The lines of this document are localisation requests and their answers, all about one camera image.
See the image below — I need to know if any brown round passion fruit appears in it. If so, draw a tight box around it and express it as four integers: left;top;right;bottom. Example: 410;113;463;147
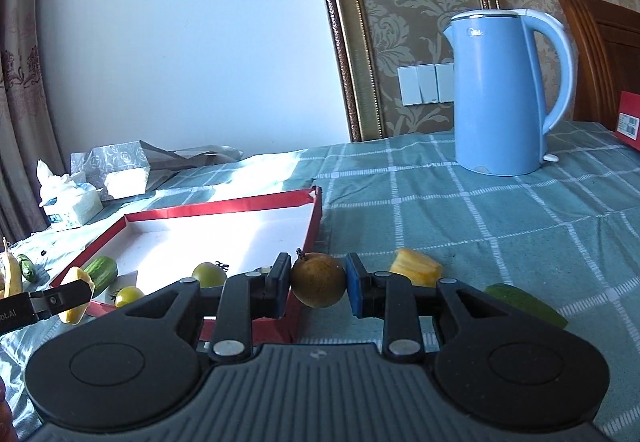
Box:
290;248;347;309

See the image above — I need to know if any grey flat paper bag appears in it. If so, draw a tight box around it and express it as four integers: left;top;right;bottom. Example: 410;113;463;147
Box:
140;141;244;188

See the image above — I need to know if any small dark green vegetable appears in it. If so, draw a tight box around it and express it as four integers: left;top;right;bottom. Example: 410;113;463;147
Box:
17;255;39;281

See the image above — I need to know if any yellow banana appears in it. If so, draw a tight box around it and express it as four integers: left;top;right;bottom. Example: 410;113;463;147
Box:
0;249;24;299

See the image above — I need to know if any white tissue pack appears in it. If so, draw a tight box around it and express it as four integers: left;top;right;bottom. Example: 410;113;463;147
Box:
37;159;103;229

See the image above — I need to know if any short cucumber piece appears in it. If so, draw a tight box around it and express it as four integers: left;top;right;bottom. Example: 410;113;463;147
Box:
81;255;119;295

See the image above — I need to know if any blue electric kettle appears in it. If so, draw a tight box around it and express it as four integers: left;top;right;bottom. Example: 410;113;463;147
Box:
444;8;577;177

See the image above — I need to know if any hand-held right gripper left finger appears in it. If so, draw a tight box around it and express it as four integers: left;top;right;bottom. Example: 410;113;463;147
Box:
126;252;293;363

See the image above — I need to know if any long cucumber piece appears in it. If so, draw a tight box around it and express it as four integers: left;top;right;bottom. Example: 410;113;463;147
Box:
482;283;570;329

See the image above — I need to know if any wooden chair back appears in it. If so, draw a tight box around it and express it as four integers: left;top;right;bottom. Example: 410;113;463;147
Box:
554;0;640;130

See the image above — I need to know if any red shallow cardboard box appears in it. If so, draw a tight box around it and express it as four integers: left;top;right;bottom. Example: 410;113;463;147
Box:
49;186;323;348

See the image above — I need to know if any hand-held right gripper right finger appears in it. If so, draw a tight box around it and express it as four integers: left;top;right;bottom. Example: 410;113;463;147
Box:
345;253;567;361

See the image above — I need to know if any white wall switch panel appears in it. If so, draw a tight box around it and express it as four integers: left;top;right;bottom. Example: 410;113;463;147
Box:
398;63;455;106

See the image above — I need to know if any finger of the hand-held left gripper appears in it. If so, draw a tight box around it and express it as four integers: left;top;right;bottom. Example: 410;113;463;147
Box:
29;278;96;321

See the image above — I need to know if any red box with white label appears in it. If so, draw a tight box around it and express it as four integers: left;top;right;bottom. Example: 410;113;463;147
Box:
612;90;640;145

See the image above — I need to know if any green tomato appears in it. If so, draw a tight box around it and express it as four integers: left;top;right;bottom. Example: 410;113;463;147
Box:
192;261;228;289
114;286;146;309

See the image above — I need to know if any gilded ornate wall frame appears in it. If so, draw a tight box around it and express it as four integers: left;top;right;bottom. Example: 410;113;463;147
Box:
307;0;501;143

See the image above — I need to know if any brown patterned curtain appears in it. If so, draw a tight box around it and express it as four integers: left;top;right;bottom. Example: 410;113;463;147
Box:
0;0;71;243

